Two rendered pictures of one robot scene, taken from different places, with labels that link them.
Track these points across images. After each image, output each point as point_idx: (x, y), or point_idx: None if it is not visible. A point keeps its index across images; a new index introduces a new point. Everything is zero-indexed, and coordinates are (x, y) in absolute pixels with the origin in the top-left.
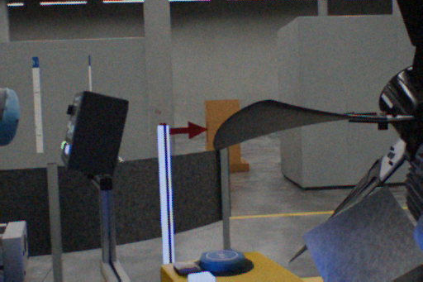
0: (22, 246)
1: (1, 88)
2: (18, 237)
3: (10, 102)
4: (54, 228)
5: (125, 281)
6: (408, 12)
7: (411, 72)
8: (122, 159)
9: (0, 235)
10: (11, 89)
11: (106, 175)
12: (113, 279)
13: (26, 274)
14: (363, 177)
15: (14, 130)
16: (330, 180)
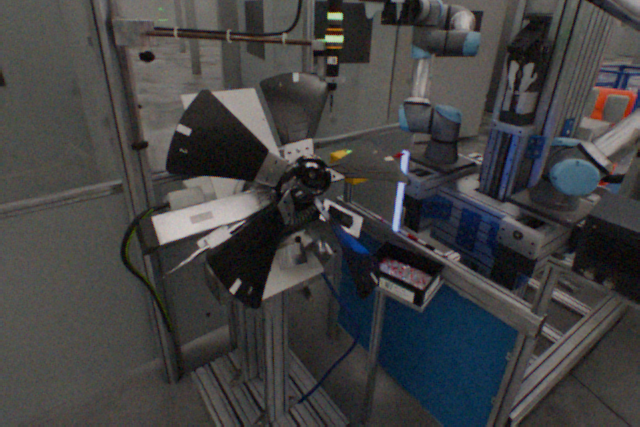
0: (503, 226)
1: (576, 158)
2: (502, 218)
3: (557, 165)
4: None
5: (483, 283)
6: (316, 119)
7: (313, 153)
8: (587, 270)
9: (513, 218)
10: (573, 160)
11: (562, 259)
12: (493, 284)
13: (507, 245)
14: (340, 233)
15: (552, 181)
16: None
